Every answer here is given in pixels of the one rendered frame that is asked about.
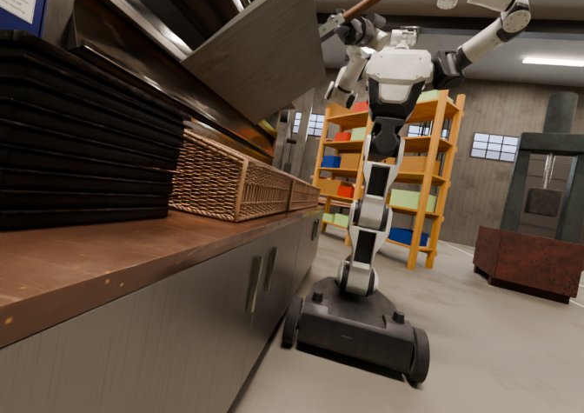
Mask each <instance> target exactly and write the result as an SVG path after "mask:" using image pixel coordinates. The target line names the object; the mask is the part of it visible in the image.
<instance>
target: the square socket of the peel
mask: <svg viewBox="0 0 584 413"><path fill-rule="evenodd" d="M337 25H341V26H345V25H346V22H345V19H344V17H343V15H342V14H341V13H340V14H338V15H337V16H335V17H333V18H332V19H330V20H329V21H327V22H326V23H325V24H324V25H322V26H321V27H319V32H320V38H321V43H323V42H325V41H326V40H328V39H329V38H330V37H332V36H333V35H334V34H336V33H334V29H335V27H336V26H337Z"/></svg>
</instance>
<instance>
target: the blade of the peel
mask: <svg viewBox="0 0 584 413"><path fill-rule="evenodd" d="M180 64H181V65H182V66H183V67H184V68H186V69H187V70H188V71H190V72H191V73H192V74H193V75H194V76H196V77H197V78H198V79H200V80H201V81H202V82H203V83H205V84H206V85H207V86H208V87H210V88H211V89H212V90H213V91H214V92H215V93H216V94H217V95H219V96H220V97H221V98H223V99H224V100H225V101H226V102H228V103H229V104H230V105H231V106H233V107H234V108H235V109H236V110H238V111H239V112H240V113H241V114H243V115H244V116H245V117H247V118H248V120H250V121H251V122H252V123H253V124H254V125H257V124H258V123H260V122H261V121H262V120H264V119H266V118H267V117H269V116H271V115H272V114H274V113H275V112H277V111H278V110H280V109H281V108H283V107H284V106H286V105H287V104H289V103H291V102H293V101H294V100H296V99H297V98H298V97H300V96H302V95H303V94H305V93H306V92H308V91H309V90H311V89H313V88H314V87H315V86H317V85H318V84H320V83H322V82H323V81H325V80H326V79H327V77H326V70H325V65H324V60H323V54H322V44H321V38H320V32H319V27H318V22H317V16H316V10H315V0H255V1H254V2H252V3H251V4H250V5H249V6H247V7H246V8H245V9H244V10H242V11H241V12H240V13H239V14H238V15H237V16H235V17H234V18H233V19H232V20H230V21H229V22H228V23H227V24H225V25H224V26H223V27H222V28H221V29H220V30H219V31H217V32H216V33H215V34H214V35H213V36H212V37H211V38H209V39H208V40H207V41H206V42H205V43H203V44H202V45H201V46H200V47H199V48H197V49H196V50H195V51H194V52H192V54H191V55H189V56H188V57H186V58H185V59H183V60H182V61H181V62H180Z"/></svg>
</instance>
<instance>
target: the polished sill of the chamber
mask: <svg viewBox="0 0 584 413"><path fill-rule="evenodd" d="M124 1H125V2H126V3H127V4H128V5H129V6H130V7H132V8H133V9H134V10H135V11H136V12H137V13H138V14H140V15H141V16H142V17H143V18H144V19H145V20H146V21H148V22H149V23H150V24H151V25H152V26H153V27H154V28H156V29H157V30H158V31H159V32H160V33H161V34H162V35H164V36H165V37H166V38H167V39H168V40H169V41H170V42H172V43H173V44H174V45H175V46H176V47H177V48H178V49H179V50H180V51H181V52H182V53H183V54H184V55H185V56H186V57H188V56H189V55H191V54H192V52H194V51H193V50H192V49H190V48H189V47H188V46H187V45H186V44H185V43H184V42H183V41H182V40H181V39H180V38H179V37H178V36H177V35H176V34H175V33H174V32H173V31H172V30H171V29H169V28H168V27H167V26H166V25H165V24H164V23H163V22H162V21H161V20H160V19H159V18H158V17H157V16H156V15H155V14H154V13H153V12H152V11H151V10H150V9H148V8H147V7H146V6H145V5H144V4H143V3H142V2H141V1H140V0H124ZM261 123H262V124H263V125H264V126H266V127H267V128H268V129H269V130H270V131H271V132H272V133H273V134H275V130H274V129H273V128H272V127H271V126H270V125H269V124H268V123H267V122H266V121H265V120H262V121H261Z"/></svg>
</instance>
